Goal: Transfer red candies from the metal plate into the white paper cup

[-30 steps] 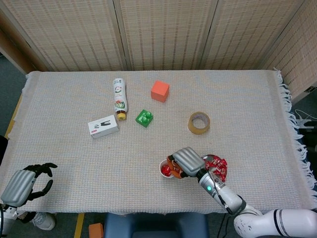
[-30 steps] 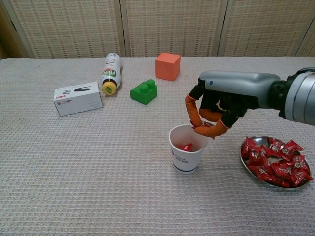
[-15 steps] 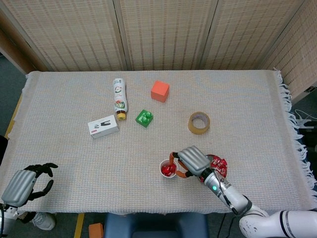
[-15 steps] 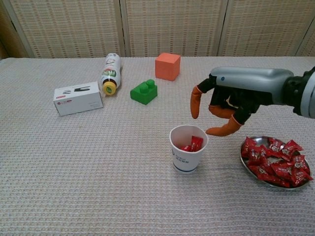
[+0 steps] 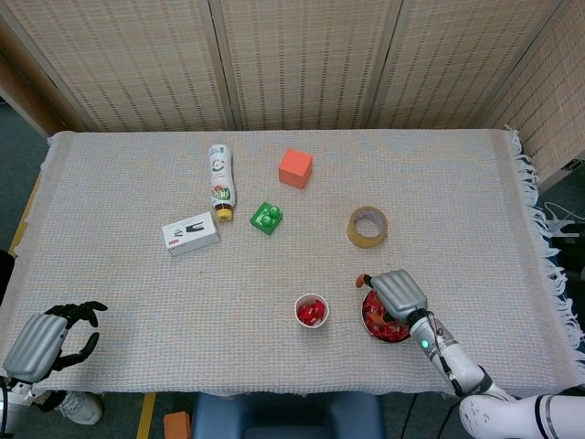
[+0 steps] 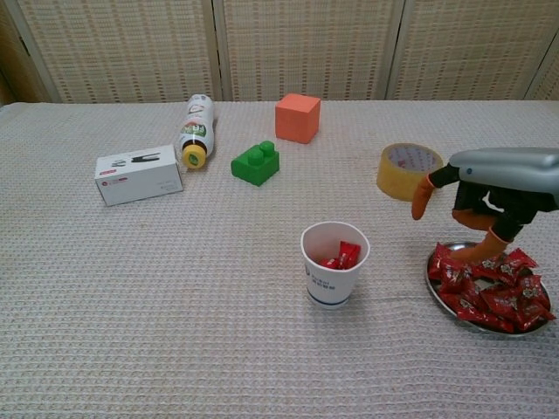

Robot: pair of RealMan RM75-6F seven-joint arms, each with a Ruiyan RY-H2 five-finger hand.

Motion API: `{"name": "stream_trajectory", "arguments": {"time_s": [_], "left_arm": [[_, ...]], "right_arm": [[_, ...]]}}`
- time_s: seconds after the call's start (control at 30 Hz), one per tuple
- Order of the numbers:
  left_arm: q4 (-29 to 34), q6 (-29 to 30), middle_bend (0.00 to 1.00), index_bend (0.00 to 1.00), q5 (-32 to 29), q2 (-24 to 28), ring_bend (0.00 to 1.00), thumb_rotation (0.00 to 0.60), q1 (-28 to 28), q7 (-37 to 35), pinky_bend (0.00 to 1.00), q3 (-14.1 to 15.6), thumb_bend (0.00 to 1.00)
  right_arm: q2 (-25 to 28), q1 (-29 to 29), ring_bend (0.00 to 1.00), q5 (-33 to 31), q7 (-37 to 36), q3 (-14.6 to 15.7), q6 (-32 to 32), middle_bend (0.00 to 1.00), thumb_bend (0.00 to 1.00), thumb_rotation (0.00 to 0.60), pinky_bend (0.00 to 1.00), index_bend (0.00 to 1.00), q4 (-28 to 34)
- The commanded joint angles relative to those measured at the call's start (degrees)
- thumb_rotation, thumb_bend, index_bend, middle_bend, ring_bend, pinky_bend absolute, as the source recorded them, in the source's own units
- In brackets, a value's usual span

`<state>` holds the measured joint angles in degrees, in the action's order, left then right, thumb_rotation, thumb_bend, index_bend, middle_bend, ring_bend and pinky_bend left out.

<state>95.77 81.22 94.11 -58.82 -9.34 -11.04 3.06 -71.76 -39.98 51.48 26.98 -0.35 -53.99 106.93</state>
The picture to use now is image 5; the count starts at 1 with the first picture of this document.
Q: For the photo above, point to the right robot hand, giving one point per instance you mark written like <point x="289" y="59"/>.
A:
<point x="400" y="292"/>

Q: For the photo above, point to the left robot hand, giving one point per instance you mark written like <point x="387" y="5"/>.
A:
<point x="34" y="343"/>

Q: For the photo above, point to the pile of red candies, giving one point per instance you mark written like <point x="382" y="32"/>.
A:
<point x="388" y="331"/>

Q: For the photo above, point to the red candy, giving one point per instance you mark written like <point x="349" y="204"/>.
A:
<point x="318" y="308"/>
<point x="305" y="313"/>

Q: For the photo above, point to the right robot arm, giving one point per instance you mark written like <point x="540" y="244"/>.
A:
<point x="461" y="370"/>

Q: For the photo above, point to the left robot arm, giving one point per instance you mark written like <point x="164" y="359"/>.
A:
<point x="13" y="407"/>

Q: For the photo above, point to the white paper cup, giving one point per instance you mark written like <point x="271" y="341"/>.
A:
<point x="313" y="324"/>

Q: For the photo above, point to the oval steel plate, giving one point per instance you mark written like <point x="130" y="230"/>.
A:
<point x="364" y="315"/>

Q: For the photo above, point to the yellow packing tape roll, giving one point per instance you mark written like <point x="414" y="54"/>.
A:
<point x="365" y="242"/>

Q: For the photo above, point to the black bulky object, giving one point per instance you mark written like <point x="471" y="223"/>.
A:
<point x="5" y="274"/>

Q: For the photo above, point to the white sneaker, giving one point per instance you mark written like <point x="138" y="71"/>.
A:
<point x="84" y="407"/>

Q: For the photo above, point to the beige woven tablecloth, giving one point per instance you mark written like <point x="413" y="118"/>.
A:
<point x="137" y="283"/>

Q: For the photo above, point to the green toy building block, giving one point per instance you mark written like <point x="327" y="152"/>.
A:
<point x="262" y="224"/>

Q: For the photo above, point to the orange foam cube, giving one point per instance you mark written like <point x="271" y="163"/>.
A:
<point x="294" y="169"/>

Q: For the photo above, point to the orange block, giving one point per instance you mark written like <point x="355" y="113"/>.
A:
<point x="177" y="425"/>

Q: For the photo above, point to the dark blue seat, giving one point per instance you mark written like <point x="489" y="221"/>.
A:
<point x="288" y="416"/>

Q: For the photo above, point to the white stand base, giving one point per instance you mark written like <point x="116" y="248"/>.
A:
<point x="562" y="228"/>

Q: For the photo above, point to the white stapler box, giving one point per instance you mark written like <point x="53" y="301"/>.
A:
<point x="192" y="240"/>

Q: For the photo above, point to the yellow capped drink bottle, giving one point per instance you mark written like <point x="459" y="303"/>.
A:
<point x="221" y="183"/>

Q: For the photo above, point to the woven folding screen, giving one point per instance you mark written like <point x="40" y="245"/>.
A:
<point x="297" y="68"/>

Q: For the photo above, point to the grey screen bracket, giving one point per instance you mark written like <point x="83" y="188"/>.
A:
<point x="573" y="165"/>

